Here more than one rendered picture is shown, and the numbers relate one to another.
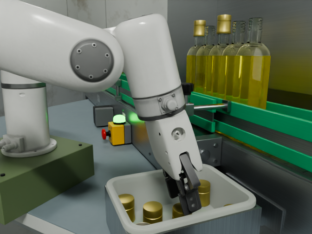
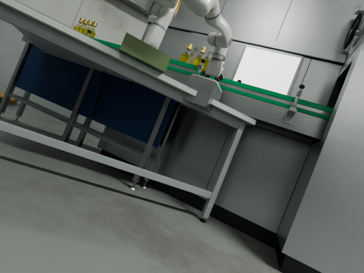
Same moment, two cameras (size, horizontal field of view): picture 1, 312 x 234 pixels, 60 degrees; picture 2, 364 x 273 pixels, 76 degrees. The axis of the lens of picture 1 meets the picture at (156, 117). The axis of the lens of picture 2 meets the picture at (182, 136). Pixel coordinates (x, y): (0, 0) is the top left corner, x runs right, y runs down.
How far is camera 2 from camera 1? 1.35 m
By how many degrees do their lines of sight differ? 50
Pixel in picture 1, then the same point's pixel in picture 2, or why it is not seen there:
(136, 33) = not seen: hidden behind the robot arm
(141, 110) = (219, 57)
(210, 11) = (179, 43)
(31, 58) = (228, 35)
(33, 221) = (164, 77)
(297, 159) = (226, 88)
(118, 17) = not seen: outside the picture
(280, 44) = not seen: hidden behind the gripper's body
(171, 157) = (220, 70)
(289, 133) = (225, 82)
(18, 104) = (161, 34)
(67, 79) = (227, 41)
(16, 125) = (156, 41)
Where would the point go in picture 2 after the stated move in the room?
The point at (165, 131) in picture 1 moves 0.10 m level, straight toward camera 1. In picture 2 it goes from (222, 64) to (235, 64)
